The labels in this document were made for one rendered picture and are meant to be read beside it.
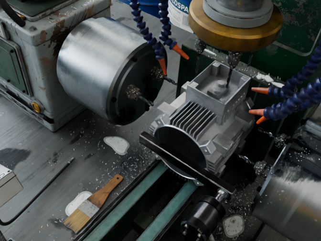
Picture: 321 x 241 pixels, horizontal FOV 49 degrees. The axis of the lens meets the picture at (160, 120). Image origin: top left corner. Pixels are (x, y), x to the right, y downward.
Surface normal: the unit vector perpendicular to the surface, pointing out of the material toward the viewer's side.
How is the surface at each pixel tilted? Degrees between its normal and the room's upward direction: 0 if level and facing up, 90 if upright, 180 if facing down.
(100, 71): 51
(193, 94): 90
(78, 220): 2
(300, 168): 36
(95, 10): 90
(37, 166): 0
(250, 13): 0
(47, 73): 90
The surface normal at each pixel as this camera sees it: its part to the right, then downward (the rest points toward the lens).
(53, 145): 0.06, -0.68
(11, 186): 0.75, 0.17
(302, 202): -0.49, 0.11
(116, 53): -0.20, -0.39
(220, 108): -0.61, 0.55
